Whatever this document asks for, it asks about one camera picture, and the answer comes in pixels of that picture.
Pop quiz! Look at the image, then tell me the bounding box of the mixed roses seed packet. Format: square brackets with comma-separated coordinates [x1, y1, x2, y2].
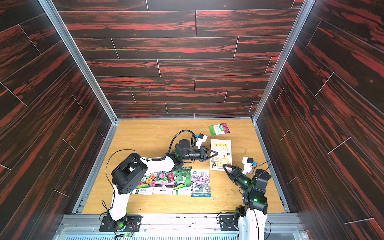
[132, 173, 157, 196]

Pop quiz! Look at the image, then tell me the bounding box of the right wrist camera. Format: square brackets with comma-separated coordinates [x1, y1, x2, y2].
[242, 157, 258, 174]

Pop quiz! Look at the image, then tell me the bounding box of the purple flowers seed packet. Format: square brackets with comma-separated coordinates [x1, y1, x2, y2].
[191, 170, 212, 198]

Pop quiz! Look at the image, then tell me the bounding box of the magenta flower seed packet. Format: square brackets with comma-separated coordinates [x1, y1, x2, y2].
[209, 123, 230, 136]

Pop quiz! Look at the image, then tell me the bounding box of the orange striped seed packet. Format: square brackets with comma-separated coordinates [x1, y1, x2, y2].
[210, 140, 232, 171]

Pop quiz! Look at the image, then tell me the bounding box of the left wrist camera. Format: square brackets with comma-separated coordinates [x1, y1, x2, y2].
[195, 134, 208, 149]

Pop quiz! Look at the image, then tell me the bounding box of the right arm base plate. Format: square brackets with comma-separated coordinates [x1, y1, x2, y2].
[218, 214, 239, 232]

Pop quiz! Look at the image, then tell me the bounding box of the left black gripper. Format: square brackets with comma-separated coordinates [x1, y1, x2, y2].
[179, 147, 217, 162]

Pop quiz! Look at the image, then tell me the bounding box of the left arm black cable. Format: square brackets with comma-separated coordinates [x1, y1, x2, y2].
[166, 128, 196, 157]

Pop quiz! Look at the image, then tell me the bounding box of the green gourd seed packet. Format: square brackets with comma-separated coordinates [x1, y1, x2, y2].
[173, 167, 193, 196]

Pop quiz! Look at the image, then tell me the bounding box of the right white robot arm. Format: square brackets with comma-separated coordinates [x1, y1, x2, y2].
[223, 164, 272, 240]

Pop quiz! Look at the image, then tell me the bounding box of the purple pink asters seed packet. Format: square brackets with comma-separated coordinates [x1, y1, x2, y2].
[153, 172, 175, 196]

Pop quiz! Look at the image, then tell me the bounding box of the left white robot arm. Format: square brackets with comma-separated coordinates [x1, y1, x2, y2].
[109, 144, 218, 222]

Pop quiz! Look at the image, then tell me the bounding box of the aluminium front rail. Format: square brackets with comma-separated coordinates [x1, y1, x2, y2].
[53, 213, 311, 240]

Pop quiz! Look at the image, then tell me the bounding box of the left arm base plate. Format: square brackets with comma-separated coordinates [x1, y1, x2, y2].
[99, 215, 142, 233]

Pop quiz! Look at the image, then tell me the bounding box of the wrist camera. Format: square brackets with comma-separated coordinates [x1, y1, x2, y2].
[242, 157, 258, 174]
[195, 134, 208, 149]

